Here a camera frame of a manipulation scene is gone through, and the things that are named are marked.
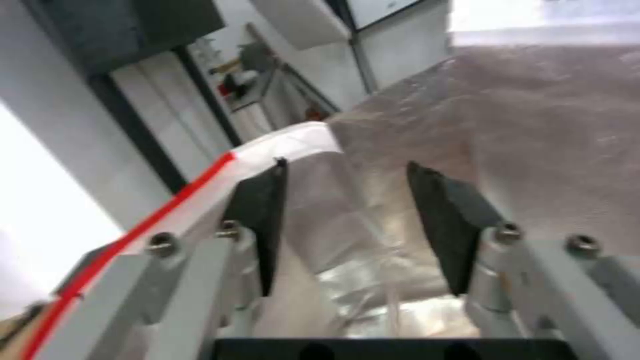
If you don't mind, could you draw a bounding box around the white cabinet with black frame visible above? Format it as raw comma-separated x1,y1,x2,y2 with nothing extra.
89,44,251,194

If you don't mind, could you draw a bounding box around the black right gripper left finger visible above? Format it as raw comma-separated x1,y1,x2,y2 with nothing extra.
102,157,290,360

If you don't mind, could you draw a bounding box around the cluttered grey shelf unit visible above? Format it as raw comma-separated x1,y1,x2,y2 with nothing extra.
192,22,341,142

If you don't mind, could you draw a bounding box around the dark grey wall cabinet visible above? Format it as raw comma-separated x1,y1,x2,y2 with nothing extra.
47,0,227,78

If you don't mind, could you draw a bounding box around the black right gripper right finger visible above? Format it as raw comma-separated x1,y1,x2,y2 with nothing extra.
405,161,640,360

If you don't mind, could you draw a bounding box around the black framed white panel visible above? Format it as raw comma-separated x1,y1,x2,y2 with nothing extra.
327,0,426,33

